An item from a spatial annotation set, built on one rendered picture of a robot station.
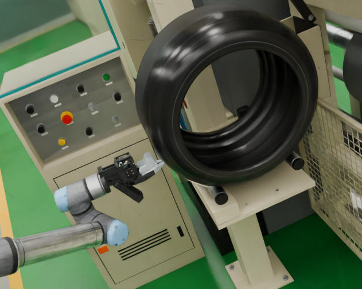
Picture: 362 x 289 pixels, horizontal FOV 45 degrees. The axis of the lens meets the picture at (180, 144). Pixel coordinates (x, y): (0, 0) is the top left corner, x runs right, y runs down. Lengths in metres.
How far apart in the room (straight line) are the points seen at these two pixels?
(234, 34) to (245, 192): 0.61
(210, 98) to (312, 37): 0.43
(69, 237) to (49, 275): 1.72
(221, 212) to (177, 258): 1.07
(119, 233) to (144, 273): 1.19
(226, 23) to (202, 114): 0.54
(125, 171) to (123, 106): 0.69
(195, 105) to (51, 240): 0.75
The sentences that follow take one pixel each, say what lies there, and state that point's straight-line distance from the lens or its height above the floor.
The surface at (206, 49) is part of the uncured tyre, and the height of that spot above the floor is 1.39.
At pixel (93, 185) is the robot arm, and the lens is 1.39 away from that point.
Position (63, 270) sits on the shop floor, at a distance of 2.95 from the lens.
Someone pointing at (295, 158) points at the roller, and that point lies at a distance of 1.50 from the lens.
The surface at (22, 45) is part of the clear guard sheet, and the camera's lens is 1.89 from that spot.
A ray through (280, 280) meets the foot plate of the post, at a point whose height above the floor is 0.01.
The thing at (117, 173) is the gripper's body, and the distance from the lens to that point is 1.40.
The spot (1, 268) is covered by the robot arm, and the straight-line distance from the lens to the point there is 1.19.
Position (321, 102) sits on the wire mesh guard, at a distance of 1.61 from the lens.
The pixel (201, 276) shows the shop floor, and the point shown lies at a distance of 2.48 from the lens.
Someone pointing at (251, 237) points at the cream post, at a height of 0.32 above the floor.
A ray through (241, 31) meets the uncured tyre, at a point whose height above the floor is 1.40.
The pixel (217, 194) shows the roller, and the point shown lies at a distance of 1.44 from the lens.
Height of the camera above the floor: 1.81
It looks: 30 degrees down
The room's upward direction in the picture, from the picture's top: 21 degrees counter-clockwise
